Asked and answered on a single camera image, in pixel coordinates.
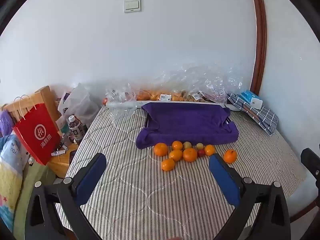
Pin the colourful printed blanket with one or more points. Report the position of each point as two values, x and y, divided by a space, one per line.
10 175

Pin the brown wooden door frame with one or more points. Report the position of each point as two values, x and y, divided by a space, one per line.
260 42

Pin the wooden chair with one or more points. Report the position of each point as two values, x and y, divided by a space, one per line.
46 97

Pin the purple plush toy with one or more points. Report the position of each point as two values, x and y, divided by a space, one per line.
5 122

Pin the red paper bag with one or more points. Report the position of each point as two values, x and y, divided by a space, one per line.
37 135

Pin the blue white tissue pack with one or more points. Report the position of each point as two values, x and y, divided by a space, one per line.
251 98

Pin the dark drink bottle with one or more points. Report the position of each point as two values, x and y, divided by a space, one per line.
75 130

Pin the purple towel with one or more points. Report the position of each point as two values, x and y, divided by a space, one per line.
187 122

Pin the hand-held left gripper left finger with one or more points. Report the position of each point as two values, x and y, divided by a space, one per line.
92 175

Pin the blue checked cloth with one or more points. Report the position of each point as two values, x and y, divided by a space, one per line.
267 120

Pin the plastic bag of yellow fruit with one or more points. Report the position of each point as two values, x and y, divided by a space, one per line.
195 97

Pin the white plastic bag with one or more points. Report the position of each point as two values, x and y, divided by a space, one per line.
80 105

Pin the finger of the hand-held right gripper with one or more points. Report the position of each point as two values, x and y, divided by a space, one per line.
312 162

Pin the wooden nightstand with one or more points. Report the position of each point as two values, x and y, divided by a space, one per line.
61 162

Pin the white light switch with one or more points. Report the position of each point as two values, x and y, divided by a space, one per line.
132 5

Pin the large crumpled clear plastic bag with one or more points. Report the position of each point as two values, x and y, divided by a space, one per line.
212 80

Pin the brown flat board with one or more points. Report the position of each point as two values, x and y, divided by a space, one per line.
251 112

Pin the mandarin orange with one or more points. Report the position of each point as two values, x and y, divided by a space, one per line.
160 149
209 150
230 156
168 164
175 155
177 145
190 154

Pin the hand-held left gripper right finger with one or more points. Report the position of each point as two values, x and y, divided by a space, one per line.
225 180

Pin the plastic bag of oranges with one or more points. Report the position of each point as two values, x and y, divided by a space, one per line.
155 96

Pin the yellow plum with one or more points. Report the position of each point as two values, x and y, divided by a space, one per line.
199 146
187 145

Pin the striped bed sheet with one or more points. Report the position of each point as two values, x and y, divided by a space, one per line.
140 180

